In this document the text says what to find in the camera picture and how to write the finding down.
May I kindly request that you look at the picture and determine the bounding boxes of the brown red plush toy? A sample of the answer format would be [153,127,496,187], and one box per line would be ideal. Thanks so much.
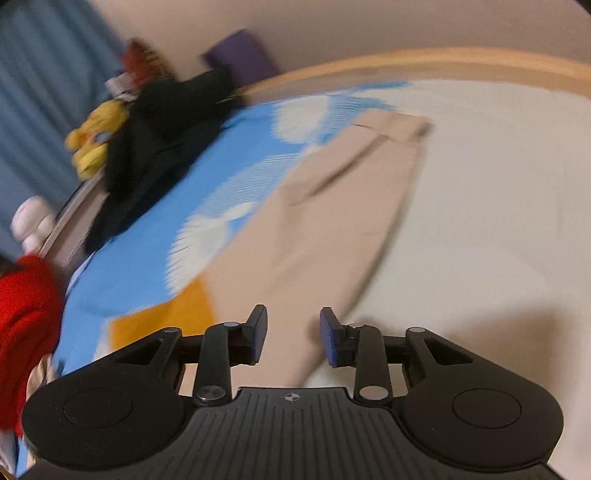
[121,39,169,88]

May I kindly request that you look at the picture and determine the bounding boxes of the white plush toy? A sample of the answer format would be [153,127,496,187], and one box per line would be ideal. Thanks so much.
[10,195,57,252]

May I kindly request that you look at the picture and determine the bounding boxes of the red knitted cloth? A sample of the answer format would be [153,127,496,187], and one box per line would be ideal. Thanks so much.
[0,256,65,437]

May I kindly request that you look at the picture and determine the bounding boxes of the purple cushion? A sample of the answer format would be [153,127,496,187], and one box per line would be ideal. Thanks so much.
[201,28,282,86]

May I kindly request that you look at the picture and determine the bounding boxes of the blue cloud printed blanket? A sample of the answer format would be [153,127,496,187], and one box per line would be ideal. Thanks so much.
[55,78,591,462]

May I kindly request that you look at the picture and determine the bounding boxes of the blue curtain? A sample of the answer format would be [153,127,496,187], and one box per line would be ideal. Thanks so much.
[0,0,134,264]

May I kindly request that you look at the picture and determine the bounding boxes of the beige pants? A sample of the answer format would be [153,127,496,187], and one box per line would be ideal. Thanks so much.
[178,111,435,398]

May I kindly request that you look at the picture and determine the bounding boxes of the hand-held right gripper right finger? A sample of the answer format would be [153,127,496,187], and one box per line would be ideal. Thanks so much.
[320,306,481,408]

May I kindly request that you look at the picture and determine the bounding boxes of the wooden bed frame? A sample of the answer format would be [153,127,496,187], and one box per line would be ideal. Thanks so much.
[37,46,591,273]

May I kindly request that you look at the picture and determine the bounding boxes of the black clothes pile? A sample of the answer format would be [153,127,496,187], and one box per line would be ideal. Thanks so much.
[83,65,245,254]

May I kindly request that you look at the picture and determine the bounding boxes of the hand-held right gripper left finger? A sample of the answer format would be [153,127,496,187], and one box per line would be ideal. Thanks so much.
[111,304,269,409]

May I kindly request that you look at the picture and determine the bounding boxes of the yellow plush toy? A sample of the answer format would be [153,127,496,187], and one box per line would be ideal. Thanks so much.
[65,99,130,181]

